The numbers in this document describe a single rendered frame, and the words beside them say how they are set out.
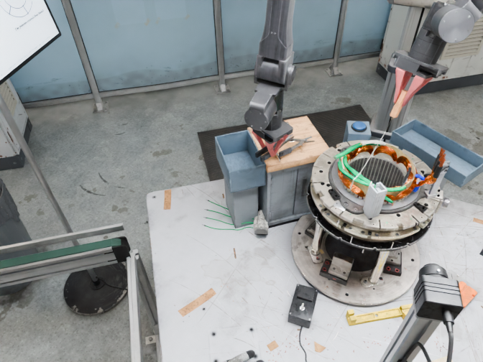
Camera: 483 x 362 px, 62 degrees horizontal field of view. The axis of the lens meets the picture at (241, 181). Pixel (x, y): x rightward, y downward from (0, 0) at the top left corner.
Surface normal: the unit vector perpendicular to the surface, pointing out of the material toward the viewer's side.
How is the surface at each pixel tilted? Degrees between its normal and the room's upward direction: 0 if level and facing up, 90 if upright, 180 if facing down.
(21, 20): 83
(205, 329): 0
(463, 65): 90
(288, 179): 90
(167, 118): 0
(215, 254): 0
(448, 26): 74
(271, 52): 86
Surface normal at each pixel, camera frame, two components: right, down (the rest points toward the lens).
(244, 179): 0.29, 0.68
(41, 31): 0.96, 0.06
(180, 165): -0.02, -0.70
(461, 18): -0.18, 0.48
